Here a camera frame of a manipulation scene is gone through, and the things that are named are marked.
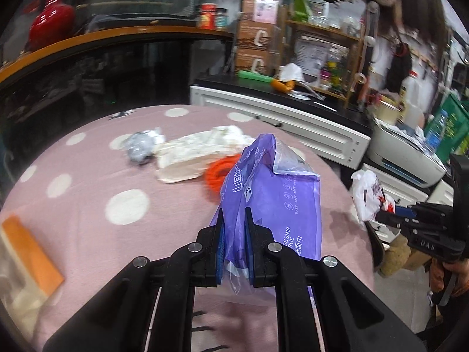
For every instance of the teal jar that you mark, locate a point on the teal jar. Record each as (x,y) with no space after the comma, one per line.
(221,19)

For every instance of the clear glass jar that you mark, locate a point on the clear glass jar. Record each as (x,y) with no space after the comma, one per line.
(351,26)

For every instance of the white plastic jug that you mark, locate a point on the white plastic jug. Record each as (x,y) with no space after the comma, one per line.
(412,97)

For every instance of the red vase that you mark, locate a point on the red vase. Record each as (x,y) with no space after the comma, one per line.
(47,25)

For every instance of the brown hanging fabric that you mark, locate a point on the brown hanging fabric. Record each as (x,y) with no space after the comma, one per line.
(417,14)

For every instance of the floral box with orange side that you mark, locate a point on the floral box with orange side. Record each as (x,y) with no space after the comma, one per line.
(33,249)

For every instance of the curved wooden-top counter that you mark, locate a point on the curved wooden-top counter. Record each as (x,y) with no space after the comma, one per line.
(110,33)

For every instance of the metal tongs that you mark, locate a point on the metal tongs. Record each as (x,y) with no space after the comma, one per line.
(309,91)

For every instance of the green roll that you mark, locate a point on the green roll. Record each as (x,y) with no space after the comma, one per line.
(254,76)

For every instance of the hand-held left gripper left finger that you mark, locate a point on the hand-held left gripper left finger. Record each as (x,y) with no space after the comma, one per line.
(220,260)

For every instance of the green bag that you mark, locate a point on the green bag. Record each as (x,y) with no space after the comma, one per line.
(454,121)

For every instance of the white paper wrapper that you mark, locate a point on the white paper wrapper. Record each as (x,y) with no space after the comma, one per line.
(190,154)

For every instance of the silver plastic wrapper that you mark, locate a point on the silver plastic wrapper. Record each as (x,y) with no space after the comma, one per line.
(141,145)

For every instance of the brown box with pink label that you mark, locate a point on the brown box with pink label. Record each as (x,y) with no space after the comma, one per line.
(256,9)

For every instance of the clear glass bowl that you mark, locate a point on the clear glass bowl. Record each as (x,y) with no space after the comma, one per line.
(318,17)

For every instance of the purple tissue packet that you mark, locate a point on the purple tissue packet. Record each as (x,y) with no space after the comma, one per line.
(293,198)

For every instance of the red tin can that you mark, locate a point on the red tin can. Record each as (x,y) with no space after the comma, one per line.
(207,15)

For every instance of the green yellow toy figure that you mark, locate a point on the green yellow toy figure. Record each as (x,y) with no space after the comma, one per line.
(333,71)

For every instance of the long white drawer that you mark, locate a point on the long white drawer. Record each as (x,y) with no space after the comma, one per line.
(274,124)

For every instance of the white printer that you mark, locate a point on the white printer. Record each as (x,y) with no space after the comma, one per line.
(403,154)

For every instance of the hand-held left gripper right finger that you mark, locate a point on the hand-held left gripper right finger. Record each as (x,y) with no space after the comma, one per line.
(249,256)

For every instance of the person's right hand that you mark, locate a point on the person's right hand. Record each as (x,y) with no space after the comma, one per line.
(438,275)

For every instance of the wooden shelf rack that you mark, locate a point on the wooden shelf rack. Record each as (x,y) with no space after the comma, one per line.
(322,31)

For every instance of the printed paper sheet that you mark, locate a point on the printed paper sheet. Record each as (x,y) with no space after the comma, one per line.
(311,51)

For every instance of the brown burlap sack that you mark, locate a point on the brown burlap sack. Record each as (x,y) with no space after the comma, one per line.
(395,260)

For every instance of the water bottle with blue label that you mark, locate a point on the water bottle with blue label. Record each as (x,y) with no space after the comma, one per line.
(436,132)

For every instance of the white red-printed plastic bag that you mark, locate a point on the white red-printed plastic bag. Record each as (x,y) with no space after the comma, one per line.
(366,190)

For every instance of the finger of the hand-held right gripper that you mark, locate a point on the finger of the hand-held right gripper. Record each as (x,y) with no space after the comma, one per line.
(394,222)
(401,211)

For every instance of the orange mesh net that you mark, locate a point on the orange mesh net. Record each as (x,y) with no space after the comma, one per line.
(216,174)

